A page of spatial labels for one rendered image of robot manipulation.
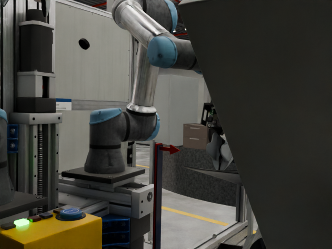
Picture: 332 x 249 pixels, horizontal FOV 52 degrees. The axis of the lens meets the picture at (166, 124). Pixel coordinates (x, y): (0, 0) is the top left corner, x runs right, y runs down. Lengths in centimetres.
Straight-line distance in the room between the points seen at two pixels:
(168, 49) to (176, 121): 982
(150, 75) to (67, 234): 77
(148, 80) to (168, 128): 921
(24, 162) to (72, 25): 156
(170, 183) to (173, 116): 760
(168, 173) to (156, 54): 222
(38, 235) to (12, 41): 72
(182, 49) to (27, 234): 54
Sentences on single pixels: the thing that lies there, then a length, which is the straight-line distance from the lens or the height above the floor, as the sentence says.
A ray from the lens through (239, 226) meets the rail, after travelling 130.
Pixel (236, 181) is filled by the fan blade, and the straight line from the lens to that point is 88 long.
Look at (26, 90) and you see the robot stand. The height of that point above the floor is 132.
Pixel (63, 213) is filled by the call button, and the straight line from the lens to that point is 67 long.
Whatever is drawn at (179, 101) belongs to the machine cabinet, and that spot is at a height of 145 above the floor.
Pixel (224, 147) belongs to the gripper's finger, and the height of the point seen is 119.
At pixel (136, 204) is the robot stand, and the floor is 95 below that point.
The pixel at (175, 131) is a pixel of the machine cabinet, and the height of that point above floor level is 51.
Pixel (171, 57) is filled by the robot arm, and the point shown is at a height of 140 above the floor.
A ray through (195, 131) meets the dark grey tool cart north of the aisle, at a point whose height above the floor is 74.
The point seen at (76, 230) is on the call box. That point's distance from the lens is 63.
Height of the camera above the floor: 128
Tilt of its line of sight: 3 degrees down
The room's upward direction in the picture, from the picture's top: 1 degrees clockwise
